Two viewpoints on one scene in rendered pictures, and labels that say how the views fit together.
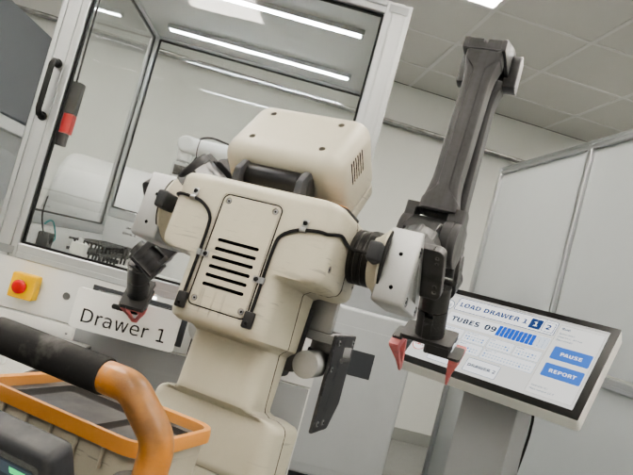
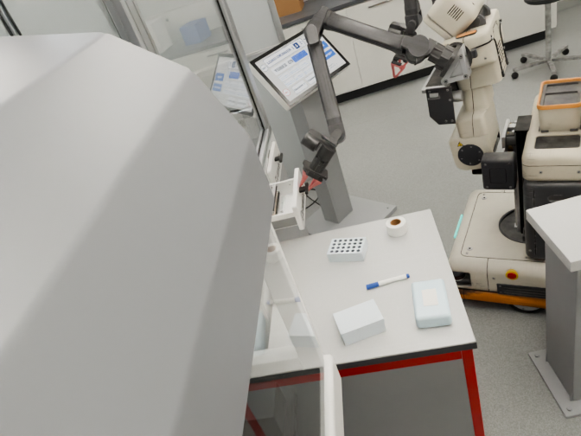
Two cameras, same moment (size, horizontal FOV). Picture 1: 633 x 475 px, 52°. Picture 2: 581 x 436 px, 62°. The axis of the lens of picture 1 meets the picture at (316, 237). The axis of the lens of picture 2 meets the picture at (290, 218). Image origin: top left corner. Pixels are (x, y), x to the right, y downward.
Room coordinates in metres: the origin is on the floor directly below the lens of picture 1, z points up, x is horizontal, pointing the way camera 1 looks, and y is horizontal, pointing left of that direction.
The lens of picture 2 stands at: (1.42, 2.02, 1.83)
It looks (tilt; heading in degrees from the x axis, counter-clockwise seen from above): 32 degrees down; 285
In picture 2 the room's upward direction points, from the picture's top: 20 degrees counter-clockwise
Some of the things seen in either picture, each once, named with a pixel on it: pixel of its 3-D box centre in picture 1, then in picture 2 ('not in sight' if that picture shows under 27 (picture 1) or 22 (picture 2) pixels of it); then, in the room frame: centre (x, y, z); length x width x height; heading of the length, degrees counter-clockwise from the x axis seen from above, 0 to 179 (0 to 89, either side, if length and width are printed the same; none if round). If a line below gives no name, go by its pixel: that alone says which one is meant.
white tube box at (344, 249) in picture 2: not in sight; (347, 249); (1.63, 0.70, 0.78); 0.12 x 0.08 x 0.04; 167
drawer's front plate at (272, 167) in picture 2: not in sight; (275, 165); (1.92, 0.13, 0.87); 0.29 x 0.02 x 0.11; 91
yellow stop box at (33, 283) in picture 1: (24, 286); not in sight; (1.89, 0.78, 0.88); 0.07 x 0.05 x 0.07; 91
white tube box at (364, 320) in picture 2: not in sight; (359, 322); (1.60, 1.05, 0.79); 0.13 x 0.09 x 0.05; 16
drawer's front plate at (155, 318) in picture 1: (125, 319); (299, 197); (1.79, 0.44, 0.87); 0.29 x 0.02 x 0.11; 91
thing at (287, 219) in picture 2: not in sight; (249, 211); (2.00, 0.45, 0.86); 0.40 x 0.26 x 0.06; 1
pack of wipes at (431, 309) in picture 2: not in sight; (430, 302); (1.39, 1.01, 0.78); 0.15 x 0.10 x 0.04; 87
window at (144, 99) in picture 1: (206, 126); (206, 56); (1.94, 0.41, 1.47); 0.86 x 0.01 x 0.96; 91
